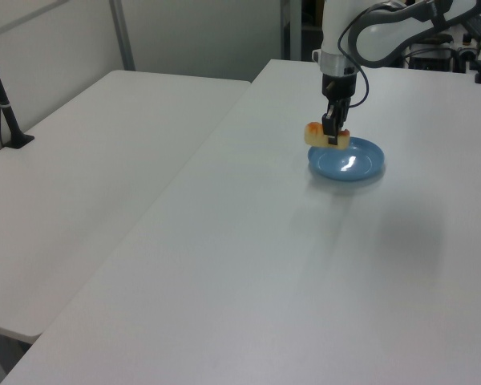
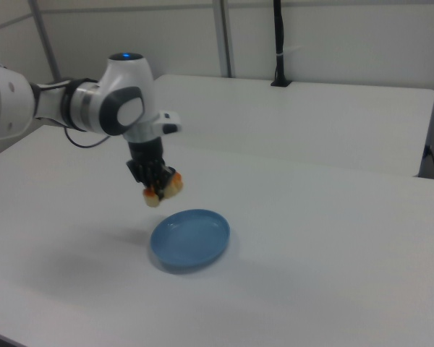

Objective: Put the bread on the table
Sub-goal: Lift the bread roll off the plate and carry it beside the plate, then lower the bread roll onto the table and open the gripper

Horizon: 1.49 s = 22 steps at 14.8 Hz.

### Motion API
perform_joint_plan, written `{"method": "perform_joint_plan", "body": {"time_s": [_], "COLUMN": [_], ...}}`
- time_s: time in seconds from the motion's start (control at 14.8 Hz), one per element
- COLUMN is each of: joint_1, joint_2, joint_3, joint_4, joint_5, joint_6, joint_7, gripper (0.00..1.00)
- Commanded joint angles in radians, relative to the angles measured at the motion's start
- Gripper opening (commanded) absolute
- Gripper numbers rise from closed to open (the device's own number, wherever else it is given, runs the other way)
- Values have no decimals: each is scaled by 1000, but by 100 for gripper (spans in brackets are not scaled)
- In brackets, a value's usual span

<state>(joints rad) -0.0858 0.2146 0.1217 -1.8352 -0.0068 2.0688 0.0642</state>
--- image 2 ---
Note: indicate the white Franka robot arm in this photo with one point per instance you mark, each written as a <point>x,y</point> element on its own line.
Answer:
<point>126,83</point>

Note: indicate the blue round plate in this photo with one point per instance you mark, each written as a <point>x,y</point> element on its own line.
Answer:
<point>190,242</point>

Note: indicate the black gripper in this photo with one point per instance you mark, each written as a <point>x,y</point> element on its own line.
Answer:
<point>146,159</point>

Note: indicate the black clamped camera pole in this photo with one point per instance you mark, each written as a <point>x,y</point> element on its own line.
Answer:
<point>279,36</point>

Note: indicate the grey partition post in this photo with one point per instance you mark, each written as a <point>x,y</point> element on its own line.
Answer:
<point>45,39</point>
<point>222,36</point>

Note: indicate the orange glazed bread loaf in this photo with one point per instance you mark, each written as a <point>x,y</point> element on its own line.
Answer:
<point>172,188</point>

